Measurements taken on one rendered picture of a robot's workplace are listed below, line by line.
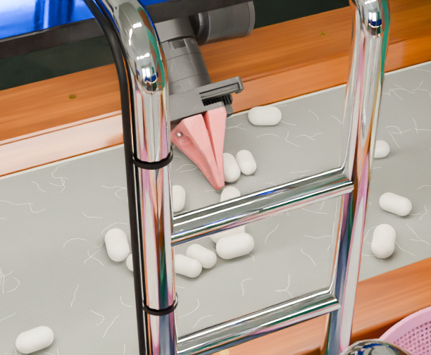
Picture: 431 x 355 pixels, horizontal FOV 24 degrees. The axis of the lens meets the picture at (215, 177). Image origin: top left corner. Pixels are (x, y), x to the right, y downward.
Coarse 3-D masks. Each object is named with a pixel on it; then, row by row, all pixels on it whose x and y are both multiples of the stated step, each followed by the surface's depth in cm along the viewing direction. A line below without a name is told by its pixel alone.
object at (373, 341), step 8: (352, 344) 42; (360, 344) 41; (368, 344) 40; (376, 344) 40; (384, 344) 40; (392, 344) 40; (344, 352) 41; (352, 352) 41; (360, 352) 40; (368, 352) 40; (376, 352) 39; (384, 352) 39; (392, 352) 39; (400, 352) 39
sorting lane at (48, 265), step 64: (256, 128) 113; (320, 128) 113; (384, 128) 113; (0, 192) 104; (64, 192) 104; (192, 192) 104; (384, 192) 104; (0, 256) 97; (64, 256) 97; (256, 256) 97; (320, 256) 97; (0, 320) 91; (64, 320) 91; (128, 320) 91; (192, 320) 91
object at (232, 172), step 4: (224, 156) 106; (228, 156) 106; (232, 156) 106; (224, 160) 105; (228, 160) 105; (232, 160) 105; (224, 164) 105; (228, 164) 105; (232, 164) 105; (236, 164) 105; (224, 168) 104; (228, 168) 104; (232, 168) 104; (236, 168) 104; (224, 172) 104; (228, 172) 104; (232, 172) 104; (236, 172) 104; (224, 176) 105; (228, 176) 104; (232, 176) 104; (236, 176) 105; (228, 180) 105; (232, 180) 105
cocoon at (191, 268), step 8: (176, 256) 95; (184, 256) 95; (176, 264) 94; (184, 264) 94; (192, 264) 94; (200, 264) 95; (176, 272) 95; (184, 272) 94; (192, 272) 94; (200, 272) 95
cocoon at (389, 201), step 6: (390, 192) 102; (384, 198) 101; (390, 198) 101; (396, 198) 101; (402, 198) 101; (384, 204) 101; (390, 204) 101; (396, 204) 101; (402, 204) 101; (408, 204) 101; (390, 210) 101; (396, 210) 101; (402, 210) 101; (408, 210) 101
